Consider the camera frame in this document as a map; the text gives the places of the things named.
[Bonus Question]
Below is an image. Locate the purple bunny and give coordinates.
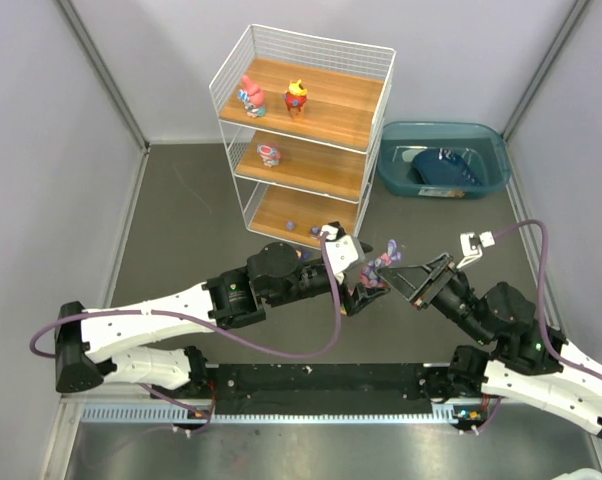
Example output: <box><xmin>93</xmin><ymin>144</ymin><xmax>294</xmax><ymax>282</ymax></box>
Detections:
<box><xmin>359</xmin><ymin>239</ymin><xmax>402</xmax><ymax>288</ymax></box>

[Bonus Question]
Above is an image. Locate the pink toy with goggles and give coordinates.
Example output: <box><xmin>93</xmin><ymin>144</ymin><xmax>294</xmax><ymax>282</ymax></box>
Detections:
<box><xmin>257</xmin><ymin>143</ymin><xmax>282</xmax><ymax>168</ymax></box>

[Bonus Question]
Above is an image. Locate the yellow bear ice cream cone toy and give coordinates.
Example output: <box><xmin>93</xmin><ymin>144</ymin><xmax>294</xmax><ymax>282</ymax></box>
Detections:
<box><xmin>284</xmin><ymin>79</ymin><xmax>308</xmax><ymax>118</ymax></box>

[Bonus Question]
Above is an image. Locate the pink rabbit toy blue bow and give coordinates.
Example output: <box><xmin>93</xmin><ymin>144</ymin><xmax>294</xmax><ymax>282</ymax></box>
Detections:
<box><xmin>237</xmin><ymin>75</ymin><xmax>266</xmax><ymax>118</ymax></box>

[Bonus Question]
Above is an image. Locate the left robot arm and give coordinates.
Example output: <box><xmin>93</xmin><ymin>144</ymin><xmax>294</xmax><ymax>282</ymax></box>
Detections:
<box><xmin>54</xmin><ymin>236</ymin><xmax>389</xmax><ymax>394</ymax></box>

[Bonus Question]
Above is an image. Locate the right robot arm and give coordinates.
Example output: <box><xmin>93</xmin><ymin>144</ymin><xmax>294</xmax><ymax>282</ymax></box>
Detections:
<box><xmin>378</xmin><ymin>254</ymin><xmax>602</xmax><ymax>441</ymax></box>

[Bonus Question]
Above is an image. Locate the dark blue pouch in bin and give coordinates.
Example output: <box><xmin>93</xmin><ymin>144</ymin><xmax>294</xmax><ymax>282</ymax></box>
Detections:
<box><xmin>412</xmin><ymin>148</ymin><xmax>483</xmax><ymax>187</ymax></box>

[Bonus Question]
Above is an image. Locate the teal plastic bin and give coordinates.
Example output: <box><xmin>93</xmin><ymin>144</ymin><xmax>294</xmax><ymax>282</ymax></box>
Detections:
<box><xmin>377</xmin><ymin>121</ymin><xmax>511</xmax><ymax>199</ymax></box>

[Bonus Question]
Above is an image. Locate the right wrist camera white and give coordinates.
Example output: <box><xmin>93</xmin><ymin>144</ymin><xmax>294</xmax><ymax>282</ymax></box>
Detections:
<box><xmin>457</xmin><ymin>231</ymin><xmax>495</xmax><ymax>270</ymax></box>

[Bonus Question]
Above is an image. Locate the white wire wooden shelf rack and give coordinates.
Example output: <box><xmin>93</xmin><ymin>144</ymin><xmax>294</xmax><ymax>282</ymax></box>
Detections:
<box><xmin>209</xmin><ymin>24</ymin><xmax>396</xmax><ymax>248</ymax></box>

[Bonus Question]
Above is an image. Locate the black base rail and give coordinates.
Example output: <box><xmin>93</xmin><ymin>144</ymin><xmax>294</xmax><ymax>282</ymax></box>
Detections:
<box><xmin>180</xmin><ymin>362</ymin><xmax>482</xmax><ymax>416</ymax></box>

